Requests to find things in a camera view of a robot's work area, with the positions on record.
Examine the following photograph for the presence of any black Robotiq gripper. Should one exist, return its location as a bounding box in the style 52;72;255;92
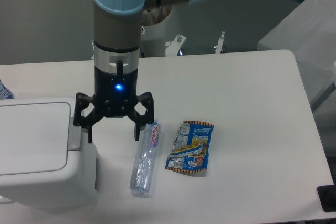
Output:
73;66;155;144

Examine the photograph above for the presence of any white push-lid trash can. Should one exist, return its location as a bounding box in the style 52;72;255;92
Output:
1;97;99;208

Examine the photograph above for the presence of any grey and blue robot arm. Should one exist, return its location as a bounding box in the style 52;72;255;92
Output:
73;0;200;140

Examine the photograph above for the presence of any crushed clear plastic bottle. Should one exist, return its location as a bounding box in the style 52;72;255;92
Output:
129;118;161;197

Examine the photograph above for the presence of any blue crumpled snack wrapper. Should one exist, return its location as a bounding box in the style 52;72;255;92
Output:
165;120;214;174

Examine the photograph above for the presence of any blue patterned object left edge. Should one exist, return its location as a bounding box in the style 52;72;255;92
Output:
0;80;14;100

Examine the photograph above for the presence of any black device at table edge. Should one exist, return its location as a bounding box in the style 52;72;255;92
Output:
317;185;335;212

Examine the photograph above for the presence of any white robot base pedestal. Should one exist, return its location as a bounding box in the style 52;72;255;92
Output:
140;6;173;58

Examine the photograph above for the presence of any white metal mounting frame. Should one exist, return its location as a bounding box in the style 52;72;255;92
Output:
90;31;226;60

